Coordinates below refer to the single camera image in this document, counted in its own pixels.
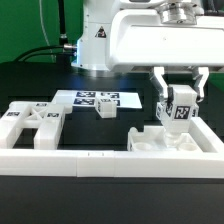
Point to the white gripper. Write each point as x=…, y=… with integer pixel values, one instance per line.
x=139, y=38

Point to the white chair seat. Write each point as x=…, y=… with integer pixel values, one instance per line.
x=156, y=138

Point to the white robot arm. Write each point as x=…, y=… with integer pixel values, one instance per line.
x=97, y=20

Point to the white tagged cube left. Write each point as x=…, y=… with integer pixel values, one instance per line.
x=160, y=108

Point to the white tagged cube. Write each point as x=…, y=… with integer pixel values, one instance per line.
x=195, y=111
x=160, y=108

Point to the white tagged cube right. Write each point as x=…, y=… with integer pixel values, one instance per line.
x=195, y=111

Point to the white U-shaped obstacle fence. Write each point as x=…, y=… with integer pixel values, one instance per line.
x=101, y=163

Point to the white chair back frame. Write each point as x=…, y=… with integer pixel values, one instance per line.
x=47, y=118

